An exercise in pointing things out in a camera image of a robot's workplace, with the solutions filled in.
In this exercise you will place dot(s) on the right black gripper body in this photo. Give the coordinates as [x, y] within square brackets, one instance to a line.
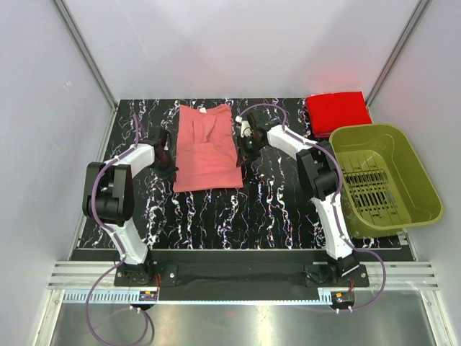
[249, 148]

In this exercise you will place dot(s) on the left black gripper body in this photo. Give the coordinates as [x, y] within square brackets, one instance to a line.
[166, 167]

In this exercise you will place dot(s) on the pink t shirt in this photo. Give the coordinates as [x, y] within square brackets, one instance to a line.
[206, 154]

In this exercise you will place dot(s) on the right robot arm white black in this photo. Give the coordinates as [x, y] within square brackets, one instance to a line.
[319, 177]

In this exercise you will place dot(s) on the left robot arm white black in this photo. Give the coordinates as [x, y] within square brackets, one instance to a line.
[109, 201]

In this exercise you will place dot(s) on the folded red t shirt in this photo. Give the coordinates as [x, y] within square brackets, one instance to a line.
[335, 110]

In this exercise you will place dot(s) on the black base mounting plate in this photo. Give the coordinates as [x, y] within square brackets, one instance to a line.
[312, 267]

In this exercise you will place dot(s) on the olive green plastic basket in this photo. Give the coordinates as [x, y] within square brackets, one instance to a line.
[386, 188]

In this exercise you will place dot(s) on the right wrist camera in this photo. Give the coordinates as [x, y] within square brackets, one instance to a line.
[252, 125]

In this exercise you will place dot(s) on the aluminium rail profile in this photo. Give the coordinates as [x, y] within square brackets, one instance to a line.
[399, 275]

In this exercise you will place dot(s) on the left aluminium frame post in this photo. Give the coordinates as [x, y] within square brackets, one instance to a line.
[80, 43]

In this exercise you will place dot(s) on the aluminium frame post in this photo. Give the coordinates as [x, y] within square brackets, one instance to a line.
[80, 43]
[406, 34]

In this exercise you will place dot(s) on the white slotted cable duct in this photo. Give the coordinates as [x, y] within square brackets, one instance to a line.
[145, 297]

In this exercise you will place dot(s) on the right aluminium frame post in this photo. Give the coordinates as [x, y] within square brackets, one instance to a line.
[406, 34]

